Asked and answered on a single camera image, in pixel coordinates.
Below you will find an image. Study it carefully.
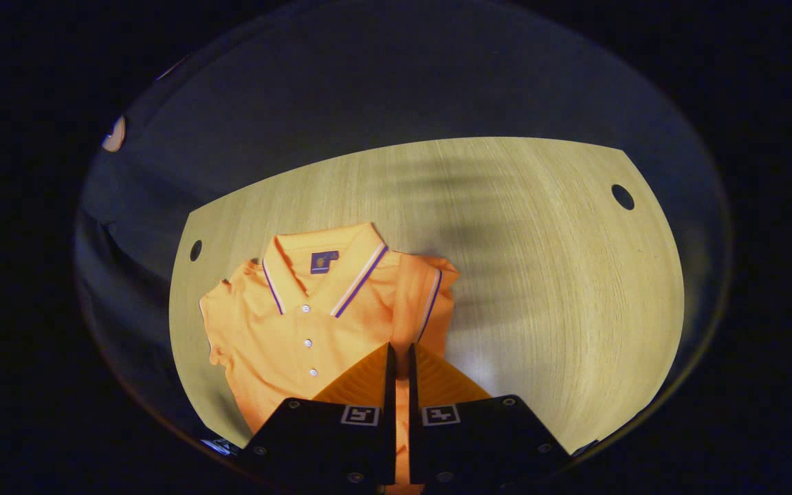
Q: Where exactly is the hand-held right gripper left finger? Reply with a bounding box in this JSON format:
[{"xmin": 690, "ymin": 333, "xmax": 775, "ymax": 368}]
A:
[{"xmin": 238, "ymin": 342, "xmax": 397, "ymax": 492}]

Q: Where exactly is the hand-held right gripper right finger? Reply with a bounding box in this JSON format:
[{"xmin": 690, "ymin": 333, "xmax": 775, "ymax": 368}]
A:
[{"xmin": 408, "ymin": 342, "xmax": 572, "ymax": 492}]

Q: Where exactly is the black backdrop cloth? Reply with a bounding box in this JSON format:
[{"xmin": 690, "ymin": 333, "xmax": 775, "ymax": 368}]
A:
[{"xmin": 73, "ymin": 3, "xmax": 734, "ymax": 454}]

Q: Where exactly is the orange T-shirt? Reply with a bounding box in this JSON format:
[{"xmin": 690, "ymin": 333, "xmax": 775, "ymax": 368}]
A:
[{"xmin": 199, "ymin": 221, "xmax": 461, "ymax": 495}]

